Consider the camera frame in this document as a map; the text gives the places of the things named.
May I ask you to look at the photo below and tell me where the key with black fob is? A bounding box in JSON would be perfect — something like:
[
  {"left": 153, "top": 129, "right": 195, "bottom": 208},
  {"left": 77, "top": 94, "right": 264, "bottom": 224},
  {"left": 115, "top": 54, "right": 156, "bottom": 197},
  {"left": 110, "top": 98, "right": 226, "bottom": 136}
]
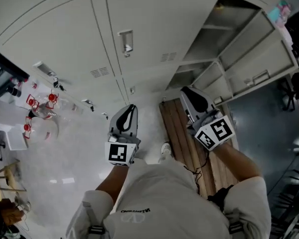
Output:
[{"left": 52, "top": 77, "right": 65, "bottom": 92}]

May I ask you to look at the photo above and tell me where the person's white shirt torso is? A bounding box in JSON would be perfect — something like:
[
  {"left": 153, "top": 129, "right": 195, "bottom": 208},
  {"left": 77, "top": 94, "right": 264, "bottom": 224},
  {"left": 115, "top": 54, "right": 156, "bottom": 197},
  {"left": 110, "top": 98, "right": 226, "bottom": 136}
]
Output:
[{"left": 65, "top": 155, "right": 273, "bottom": 239}]

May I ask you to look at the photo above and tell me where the clear container with red clips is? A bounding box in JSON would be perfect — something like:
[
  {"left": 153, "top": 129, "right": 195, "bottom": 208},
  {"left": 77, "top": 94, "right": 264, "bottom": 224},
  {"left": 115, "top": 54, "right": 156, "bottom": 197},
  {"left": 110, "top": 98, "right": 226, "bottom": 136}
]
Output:
[
  {"left": 26, "top": 90, "right": 62, "bottom": 120},
  {"left": 22, "top": 116, "right": 60, "bottom": 144}
]

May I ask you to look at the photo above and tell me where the black thin cable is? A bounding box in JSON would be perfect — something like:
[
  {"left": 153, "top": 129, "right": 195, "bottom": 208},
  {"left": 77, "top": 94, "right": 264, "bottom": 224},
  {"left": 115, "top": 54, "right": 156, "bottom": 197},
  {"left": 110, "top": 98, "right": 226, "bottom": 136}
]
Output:
[{"left": 183, "top": 155, "right": 210, "bottom": 191}]

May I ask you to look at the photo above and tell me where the white cardboard box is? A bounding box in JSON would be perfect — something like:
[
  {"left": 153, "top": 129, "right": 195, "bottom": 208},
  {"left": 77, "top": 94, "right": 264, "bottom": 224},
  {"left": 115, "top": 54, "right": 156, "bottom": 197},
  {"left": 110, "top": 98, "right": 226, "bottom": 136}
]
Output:
[
  {"left": 5, "top": 127, "right": 29, "bottom": 151},
  {"left": 0, "top": 97, "right": 32, "bottom": 130}
]

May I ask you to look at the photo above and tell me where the person's white shoe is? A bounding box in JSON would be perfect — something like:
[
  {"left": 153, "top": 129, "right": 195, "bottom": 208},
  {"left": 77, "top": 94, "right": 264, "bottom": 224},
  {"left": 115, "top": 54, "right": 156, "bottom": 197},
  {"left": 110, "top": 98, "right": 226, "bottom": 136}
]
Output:
[{"left": 159, "top": 141, "right": 172, "bottom": 163}]

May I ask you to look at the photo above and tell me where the wooden stool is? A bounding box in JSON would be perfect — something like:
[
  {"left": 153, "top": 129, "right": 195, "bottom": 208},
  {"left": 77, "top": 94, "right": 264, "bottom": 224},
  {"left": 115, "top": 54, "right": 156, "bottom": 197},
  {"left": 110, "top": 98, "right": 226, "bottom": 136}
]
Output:
[{"left": 0, "top": 159, "right": 27, "bottom": 193}]

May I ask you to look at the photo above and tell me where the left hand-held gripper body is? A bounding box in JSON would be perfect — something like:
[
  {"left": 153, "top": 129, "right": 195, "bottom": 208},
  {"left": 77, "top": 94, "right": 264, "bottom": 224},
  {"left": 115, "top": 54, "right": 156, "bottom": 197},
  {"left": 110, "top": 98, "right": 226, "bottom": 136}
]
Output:
[{"left": 104, "top": 104, "right": 142, "bottom": 167}]

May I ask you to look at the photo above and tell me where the black metal rack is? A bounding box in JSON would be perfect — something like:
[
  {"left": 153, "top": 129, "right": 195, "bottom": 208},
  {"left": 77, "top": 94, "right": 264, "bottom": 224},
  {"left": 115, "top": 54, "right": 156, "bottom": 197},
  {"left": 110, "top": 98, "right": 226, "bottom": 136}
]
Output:
[{"left": 266, "top": 167, "right": 299, "bottom": 235}]

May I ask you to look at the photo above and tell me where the black cylindrical lens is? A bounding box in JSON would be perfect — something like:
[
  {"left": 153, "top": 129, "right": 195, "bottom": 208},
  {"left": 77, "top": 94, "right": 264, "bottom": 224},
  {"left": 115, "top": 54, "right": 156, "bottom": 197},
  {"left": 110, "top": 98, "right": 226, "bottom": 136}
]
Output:
[{"left": 7, "top": 86, "right": 22, "bottom": 98}]

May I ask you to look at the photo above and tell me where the person's left forearm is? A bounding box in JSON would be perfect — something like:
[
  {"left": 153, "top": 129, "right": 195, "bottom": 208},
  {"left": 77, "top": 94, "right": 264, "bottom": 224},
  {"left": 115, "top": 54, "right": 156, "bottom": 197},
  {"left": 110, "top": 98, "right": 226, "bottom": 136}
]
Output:
[{"left": 95, "top": 163, "right": 131, "bottom": 192}]

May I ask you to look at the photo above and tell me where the black framed monitor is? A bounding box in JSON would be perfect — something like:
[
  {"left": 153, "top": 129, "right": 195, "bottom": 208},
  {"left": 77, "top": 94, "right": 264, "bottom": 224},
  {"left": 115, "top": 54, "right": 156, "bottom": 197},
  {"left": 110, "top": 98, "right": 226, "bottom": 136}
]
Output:
[{"left": 0, "top": 46, "right": 30, "bottom": 100}]

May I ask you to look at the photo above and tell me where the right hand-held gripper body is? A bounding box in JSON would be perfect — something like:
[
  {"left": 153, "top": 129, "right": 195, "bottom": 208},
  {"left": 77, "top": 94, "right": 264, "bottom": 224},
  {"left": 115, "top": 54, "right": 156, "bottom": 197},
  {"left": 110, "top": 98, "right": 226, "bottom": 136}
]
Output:
[{"left": 179, "top": 86, "right": 234, "bottom": 151}]

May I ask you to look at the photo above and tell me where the grey metal locker door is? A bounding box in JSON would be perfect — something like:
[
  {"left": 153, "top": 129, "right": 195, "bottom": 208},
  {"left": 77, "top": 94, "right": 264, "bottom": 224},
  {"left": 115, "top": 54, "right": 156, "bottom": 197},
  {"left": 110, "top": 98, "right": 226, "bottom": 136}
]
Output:
[{"left": 218, "top": 8, "right": 299, "bottom": 102}]

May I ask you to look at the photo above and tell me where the brown paper bag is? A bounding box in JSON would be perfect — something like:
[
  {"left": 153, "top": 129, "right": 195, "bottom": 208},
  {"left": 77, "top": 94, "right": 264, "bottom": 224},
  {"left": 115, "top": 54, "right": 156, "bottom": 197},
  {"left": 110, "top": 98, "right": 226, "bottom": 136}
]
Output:
[{"left": 0, "top": 198, "right": 25, "bottom": 227}]

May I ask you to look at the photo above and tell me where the grey metal locker cabinet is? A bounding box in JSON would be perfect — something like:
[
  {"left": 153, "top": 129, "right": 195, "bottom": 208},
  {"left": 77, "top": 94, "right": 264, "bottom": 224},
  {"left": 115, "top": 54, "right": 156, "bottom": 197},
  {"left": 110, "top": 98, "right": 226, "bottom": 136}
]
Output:
[{"left": 0, "top": 0, "right": 299, "bottom": 120}]

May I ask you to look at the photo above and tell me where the pastel printed plastic bag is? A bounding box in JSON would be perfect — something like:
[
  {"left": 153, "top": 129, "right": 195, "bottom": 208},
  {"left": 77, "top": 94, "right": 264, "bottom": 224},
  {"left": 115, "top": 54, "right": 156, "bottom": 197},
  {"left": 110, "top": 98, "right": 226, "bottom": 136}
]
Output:
[{"left": 267, "top": 0, "right": 293, "bottom": 26}]

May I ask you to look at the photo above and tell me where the person's right forearm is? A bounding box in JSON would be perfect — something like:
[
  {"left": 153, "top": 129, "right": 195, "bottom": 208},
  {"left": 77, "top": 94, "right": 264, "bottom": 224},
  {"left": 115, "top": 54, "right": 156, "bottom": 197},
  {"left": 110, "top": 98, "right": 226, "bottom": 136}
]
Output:
[{"left": 211, "top": 142, "right": 262, "bottom": 183}]

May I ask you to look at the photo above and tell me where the black office chair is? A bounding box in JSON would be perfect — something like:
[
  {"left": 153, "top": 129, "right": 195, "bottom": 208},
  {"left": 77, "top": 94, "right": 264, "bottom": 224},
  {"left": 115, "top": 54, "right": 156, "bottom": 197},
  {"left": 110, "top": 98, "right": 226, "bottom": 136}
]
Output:
[{"left": 278, "top": 78, "right": 297, "bottom": 112}]

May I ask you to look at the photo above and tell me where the wooden plank board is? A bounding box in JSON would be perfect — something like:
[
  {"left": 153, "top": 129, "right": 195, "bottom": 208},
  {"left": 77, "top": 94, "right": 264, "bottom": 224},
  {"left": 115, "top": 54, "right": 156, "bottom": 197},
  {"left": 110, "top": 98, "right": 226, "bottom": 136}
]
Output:
[{"left": 159, "top": 98, "right": 240, "bottom": 199}]

